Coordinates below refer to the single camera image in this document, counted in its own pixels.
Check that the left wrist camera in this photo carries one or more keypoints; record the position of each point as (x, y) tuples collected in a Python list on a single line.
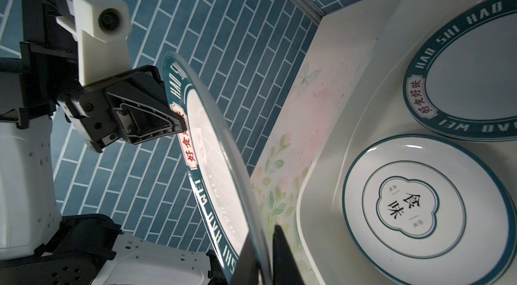
[(101, 29)]

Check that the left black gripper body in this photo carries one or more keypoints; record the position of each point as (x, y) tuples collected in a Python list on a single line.
[(88, 109)]

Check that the green lettered rim plate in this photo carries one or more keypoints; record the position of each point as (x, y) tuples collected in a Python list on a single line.
[(462, 82), (217, 174)]

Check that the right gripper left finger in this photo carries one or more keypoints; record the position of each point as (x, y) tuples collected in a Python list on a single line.
[(247, 270)]

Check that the white plastic bin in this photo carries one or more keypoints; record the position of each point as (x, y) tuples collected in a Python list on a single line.
[(376, 37)]

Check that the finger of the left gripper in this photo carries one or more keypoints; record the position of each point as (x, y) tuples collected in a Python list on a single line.
[(142, 111)]

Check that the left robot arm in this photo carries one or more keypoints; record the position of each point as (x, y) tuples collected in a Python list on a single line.
[(75, 57)]

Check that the white plate thin dark rim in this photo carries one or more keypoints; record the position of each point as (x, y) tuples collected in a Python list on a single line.
[(424, 210)]

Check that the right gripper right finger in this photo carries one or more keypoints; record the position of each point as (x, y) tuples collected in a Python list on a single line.
[(285, 270)]

